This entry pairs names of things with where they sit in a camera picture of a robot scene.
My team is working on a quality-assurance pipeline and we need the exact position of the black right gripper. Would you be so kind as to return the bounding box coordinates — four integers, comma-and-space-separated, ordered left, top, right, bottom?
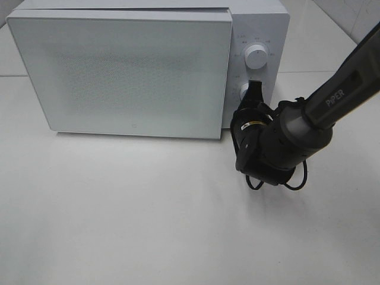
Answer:
230, 80, 273, 145

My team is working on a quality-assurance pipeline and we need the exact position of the white timer knob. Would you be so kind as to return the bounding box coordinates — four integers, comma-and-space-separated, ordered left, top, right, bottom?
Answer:
239, 83, 249, 102

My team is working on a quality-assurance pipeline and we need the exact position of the white microwave door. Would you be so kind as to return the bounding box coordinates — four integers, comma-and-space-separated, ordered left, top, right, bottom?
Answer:
7, 9, 232, 140

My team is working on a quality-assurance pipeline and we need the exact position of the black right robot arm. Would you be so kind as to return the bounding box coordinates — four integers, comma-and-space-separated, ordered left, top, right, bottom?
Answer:
230, 25, 379, 191

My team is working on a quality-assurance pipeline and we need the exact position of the upper white power knob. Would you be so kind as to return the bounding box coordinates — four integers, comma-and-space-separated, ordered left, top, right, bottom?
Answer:
244, 42, 269, 69

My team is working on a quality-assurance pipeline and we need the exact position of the white microwave oven body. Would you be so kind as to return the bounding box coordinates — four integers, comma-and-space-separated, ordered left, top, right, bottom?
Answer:
12, 1, 290, 130

